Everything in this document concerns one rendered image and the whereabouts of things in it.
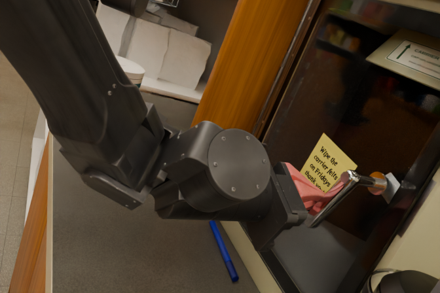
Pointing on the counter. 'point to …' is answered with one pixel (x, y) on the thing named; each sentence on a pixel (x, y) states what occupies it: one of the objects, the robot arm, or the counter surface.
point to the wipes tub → (131, 70)
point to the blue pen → (224, 252)
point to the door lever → (319, 210)
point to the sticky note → (326, 164)
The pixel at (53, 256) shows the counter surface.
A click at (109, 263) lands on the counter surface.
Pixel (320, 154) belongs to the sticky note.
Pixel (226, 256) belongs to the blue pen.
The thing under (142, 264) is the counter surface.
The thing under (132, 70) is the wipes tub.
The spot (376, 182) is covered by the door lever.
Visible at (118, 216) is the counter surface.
